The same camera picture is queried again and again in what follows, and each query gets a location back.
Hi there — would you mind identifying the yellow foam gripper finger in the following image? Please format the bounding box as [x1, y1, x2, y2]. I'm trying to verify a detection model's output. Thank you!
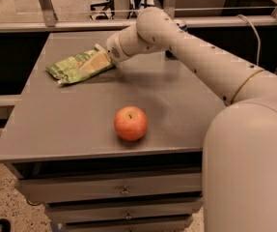
[80, 51, 111, 75]

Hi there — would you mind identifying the green jalapeno chip bag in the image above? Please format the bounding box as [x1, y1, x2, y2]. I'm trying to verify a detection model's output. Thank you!
[46, 44, 115, 85]

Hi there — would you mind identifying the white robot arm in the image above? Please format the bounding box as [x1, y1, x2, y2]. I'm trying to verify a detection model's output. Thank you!
[105, 7, 277, 232]

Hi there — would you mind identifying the blue Pepsi soda can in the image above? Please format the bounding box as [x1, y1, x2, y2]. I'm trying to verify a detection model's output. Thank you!
[165, 19, 187, 60]

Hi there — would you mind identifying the black office chair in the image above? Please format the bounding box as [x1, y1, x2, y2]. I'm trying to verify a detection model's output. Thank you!
[90, 0, 115, 20]

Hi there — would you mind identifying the red apple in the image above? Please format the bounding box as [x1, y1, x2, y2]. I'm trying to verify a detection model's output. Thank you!
[114, 106, 148, 141]

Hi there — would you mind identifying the grey drawer cabinet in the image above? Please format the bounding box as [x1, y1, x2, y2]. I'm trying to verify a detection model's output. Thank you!
[0, 32, 224, 232]

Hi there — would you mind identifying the black shoe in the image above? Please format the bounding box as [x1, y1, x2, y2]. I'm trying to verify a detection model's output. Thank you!
[0, 218, 11, 232]

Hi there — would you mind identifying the white cable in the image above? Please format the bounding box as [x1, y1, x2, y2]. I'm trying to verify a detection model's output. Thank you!
[236, 14, 262, 67]

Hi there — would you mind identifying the metal railing frame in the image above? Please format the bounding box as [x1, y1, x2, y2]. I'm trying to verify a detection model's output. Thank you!
[0, 0, 277, 32]

